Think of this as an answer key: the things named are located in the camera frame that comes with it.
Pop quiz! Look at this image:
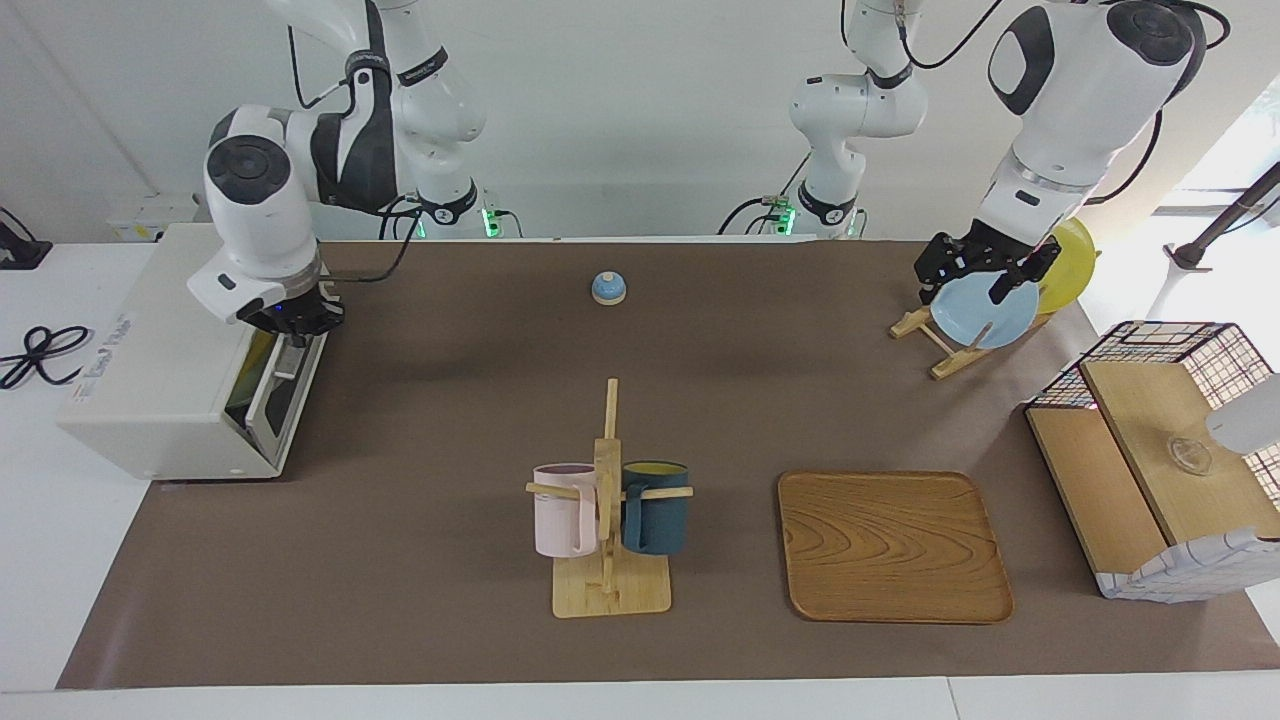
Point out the brown table mat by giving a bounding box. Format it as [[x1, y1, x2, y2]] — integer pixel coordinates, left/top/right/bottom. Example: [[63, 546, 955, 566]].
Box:
[[57, 240, 1280, 691]]

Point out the pink mug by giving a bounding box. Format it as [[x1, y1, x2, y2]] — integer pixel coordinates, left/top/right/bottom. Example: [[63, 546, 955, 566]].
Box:
[[532, 463, 601, 559]]

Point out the black stand pole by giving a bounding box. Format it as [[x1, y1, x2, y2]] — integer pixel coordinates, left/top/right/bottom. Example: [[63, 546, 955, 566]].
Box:
[[1165, 160, 1280, 271]]

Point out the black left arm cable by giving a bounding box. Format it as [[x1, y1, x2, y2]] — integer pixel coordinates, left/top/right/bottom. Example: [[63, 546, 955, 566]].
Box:
[[898, 0, 1006, 72]]

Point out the small clear glass dish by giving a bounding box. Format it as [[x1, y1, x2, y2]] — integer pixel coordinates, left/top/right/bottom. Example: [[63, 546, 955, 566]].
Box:
[[1165, 432, 1213, 476]]

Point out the wire basket with cloth liner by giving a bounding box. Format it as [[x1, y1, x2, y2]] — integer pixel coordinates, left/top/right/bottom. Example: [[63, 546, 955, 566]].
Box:
[[1025, 320, 1280, 603]]

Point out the dark teal mug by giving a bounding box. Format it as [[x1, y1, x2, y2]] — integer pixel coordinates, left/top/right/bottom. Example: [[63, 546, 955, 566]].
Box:
[[620, 461, 691, 557]]

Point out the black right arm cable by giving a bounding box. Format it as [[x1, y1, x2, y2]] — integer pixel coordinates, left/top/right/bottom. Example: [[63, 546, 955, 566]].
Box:
[[288, 25, 421, 285]]

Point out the coiled black cable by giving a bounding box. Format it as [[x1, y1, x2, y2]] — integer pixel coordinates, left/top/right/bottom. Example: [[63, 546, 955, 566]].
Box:
[[0, 325, 93, 391]]

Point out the light blue plate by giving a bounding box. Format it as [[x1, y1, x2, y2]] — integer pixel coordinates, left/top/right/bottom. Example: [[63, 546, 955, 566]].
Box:
[[930, 272, 1041, 351]]

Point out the white toaster oven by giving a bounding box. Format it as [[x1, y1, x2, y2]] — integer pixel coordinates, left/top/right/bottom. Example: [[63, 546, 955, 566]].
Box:
[[57, 222, 331, 481]]

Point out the black clamp mount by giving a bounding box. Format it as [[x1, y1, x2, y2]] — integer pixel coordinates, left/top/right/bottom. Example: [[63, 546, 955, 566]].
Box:
[[0, 207, 53, 271]]

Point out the wooden mug rack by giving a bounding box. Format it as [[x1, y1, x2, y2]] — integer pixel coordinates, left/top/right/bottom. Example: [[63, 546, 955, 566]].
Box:
[[526, 378, 694, 619]]

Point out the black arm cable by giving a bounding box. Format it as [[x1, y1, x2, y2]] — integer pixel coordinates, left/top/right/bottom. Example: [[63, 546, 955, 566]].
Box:
[[288, 25, 421, 285], [898, 0, 1006, 72]]

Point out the wooden step shelf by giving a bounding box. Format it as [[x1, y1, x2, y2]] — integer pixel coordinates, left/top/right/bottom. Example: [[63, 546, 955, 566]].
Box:
[[1027, 360, 1280, 576]]

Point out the wooden plate rack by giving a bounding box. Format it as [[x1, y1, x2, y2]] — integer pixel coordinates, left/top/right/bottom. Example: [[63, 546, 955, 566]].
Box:
[[890, 290, 1061, 381]]

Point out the wooden serving tray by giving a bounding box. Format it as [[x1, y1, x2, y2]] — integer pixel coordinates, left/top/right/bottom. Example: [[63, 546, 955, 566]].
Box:
[[777, 470, 1015, 626]]

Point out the white power box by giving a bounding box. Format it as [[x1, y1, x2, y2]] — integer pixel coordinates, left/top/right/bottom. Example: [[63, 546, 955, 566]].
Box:
[[108, 193, 206, 244]]

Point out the white rounded device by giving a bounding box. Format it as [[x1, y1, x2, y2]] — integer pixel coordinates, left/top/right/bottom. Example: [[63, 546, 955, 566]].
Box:
[[1205, 372, 1280, 456]]

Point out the yellow plate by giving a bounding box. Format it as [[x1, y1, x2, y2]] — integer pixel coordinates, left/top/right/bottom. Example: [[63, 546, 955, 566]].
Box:
[[1035, 218, 1098, 316]]

